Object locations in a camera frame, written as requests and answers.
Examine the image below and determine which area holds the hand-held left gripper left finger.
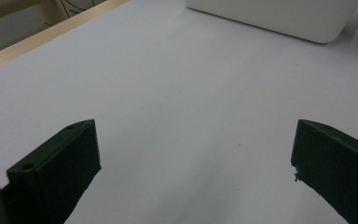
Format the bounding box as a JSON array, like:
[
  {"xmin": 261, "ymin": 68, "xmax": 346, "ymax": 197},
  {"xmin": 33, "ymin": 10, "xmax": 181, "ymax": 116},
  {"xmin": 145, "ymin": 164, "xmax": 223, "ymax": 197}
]
[{"xmin": 0, "ymin": 119, "xmax": 103, "ymax": 224}]

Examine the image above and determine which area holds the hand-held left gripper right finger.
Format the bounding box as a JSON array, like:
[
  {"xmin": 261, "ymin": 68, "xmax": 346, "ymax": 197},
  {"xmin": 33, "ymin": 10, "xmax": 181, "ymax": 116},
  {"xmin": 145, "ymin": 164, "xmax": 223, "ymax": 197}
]
[{"xmin": 290, "ymin": 119, "xmax": 358, "ymax": 224}]

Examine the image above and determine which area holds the wooden table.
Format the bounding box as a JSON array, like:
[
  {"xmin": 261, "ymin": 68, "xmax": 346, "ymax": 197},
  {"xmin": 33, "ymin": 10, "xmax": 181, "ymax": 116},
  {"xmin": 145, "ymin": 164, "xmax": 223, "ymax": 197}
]
[{"xmin": 0, "ymin": 0, "xmax": 131, "ymax": 76}]

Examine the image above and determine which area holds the white plastic bin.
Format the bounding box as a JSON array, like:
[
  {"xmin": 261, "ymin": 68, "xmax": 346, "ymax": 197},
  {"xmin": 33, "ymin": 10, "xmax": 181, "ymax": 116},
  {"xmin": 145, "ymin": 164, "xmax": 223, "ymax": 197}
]
[{"xmin": 185, "ymin": 0, "xmax": 358, "ymax": 44}]

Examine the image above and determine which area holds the white table mat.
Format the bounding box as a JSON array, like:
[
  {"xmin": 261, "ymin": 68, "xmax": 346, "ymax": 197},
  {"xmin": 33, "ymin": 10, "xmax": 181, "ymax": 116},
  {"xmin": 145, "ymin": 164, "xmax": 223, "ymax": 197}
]
[{"xmin": 0, "ymin": 0, "xmax": 358, "ymax": 224}]

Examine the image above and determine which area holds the bundle of black cables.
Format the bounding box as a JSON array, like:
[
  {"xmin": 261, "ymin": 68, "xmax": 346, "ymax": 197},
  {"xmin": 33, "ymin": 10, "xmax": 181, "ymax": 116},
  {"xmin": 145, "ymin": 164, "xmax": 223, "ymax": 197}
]
[{"xmin": 45, "ymin": 0, "xmax": 97, "ymax": 26}]

